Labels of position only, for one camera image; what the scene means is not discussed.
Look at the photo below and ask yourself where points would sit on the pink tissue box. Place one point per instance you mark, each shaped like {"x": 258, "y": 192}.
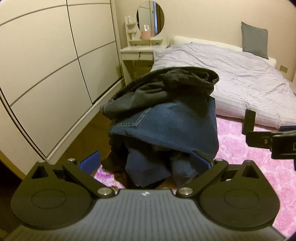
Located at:
{"x": 146, "y": 34}

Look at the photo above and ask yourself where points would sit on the black garment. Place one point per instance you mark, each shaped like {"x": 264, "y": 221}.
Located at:
{"x": 185, "y": 77}

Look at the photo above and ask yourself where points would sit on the navy garment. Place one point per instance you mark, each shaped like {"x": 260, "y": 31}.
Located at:
{"x": 144, "y": 165}

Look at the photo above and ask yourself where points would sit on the white wardrobe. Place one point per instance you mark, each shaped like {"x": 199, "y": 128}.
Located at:
{"x": 50, "y": 69}

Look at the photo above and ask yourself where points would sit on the light crinkled duvet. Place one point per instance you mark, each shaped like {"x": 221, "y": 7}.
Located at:
{"x": 240, "y": 83}

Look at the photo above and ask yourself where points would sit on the wall outlet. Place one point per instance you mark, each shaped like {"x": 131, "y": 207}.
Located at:
{"x": 284, "y": 68}

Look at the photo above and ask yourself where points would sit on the small white drawer box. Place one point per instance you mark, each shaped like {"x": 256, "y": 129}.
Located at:
{"x": 156, "y": 41}

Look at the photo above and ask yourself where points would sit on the white vanity table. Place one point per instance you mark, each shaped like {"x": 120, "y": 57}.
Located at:
{"x": 136, "y": 52}

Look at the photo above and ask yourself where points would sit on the blue jeans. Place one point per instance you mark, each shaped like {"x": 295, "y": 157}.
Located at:
{"x": 171, "y": 125}

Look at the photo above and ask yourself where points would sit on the grey pillow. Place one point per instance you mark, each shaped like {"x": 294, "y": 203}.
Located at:
{"x": 254, "y": 40}

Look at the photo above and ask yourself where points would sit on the dark grey garment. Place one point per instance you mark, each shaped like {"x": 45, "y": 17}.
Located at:
{"x": 141, "y": 95}

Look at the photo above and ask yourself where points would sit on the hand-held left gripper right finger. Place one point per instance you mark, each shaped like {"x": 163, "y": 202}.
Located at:
{"x": 201, "y": 162}

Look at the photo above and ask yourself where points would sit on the round mirror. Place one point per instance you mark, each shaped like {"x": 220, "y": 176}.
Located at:
{"x": 155, "y": 16}

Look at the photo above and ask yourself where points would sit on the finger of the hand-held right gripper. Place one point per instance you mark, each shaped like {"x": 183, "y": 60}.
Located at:
{"x": 288, "y": 128}
{"x": 248, "y": 121}

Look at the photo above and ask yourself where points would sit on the pink floral blanket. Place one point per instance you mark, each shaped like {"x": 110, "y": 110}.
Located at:
{"x": 249, "y": 180}

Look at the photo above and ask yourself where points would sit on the white tiered organizer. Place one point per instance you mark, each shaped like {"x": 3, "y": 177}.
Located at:
{"x": 133, "y": 34}

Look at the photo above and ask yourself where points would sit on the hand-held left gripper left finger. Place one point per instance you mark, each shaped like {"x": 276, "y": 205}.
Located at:
{"x": 89, "y": 162}

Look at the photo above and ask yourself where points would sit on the cream pillow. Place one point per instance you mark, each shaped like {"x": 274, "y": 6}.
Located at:
{"x": 208, "y": 42}

